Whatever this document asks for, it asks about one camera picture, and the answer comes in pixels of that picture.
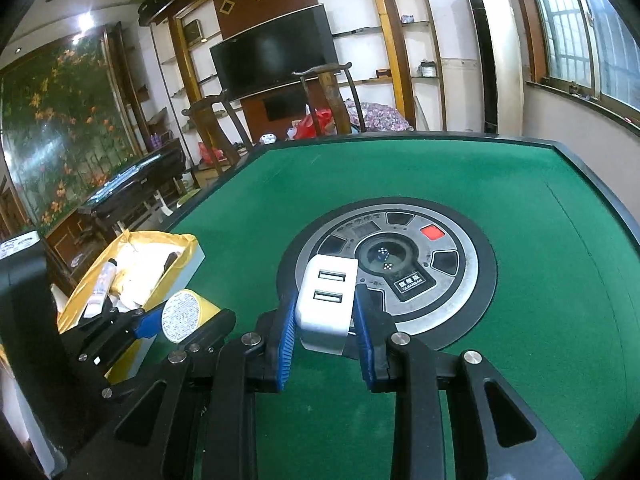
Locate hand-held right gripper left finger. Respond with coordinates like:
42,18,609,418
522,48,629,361
65,294,301,480

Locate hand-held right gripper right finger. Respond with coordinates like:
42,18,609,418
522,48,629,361
354,284,583,480

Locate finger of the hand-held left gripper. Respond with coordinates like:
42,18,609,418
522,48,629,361
75,306,165,363
102,308,237,401

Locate small yellow jar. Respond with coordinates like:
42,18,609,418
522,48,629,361
161,288,222,345

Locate white USB charger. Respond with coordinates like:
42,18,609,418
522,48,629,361
294,255,360,356

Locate white tube with black cap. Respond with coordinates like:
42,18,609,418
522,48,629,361
82,258,119,319

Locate gold box with white lining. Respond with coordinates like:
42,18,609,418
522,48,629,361
56,230,206,386

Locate round mahjong table control panel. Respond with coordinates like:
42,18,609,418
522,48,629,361
276,197,498,352

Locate large flower painting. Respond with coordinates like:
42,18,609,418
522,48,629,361
0,30,143,231

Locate dark wooden chair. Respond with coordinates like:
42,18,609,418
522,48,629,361
181,94,254,171

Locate floral cloth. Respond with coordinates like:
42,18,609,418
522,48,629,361
347,101,414,134

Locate black flat television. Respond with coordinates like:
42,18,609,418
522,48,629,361
209,4,341,103

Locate standing air conditioner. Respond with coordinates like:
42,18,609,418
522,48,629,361
459,0,526,136

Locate barred window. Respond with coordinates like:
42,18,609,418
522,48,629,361
520,0,640,128

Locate wooden chair with curved rail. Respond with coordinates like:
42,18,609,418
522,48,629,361
291,61,363,137

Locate gold framed wall shelf unit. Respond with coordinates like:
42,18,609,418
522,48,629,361
365,0,447,133

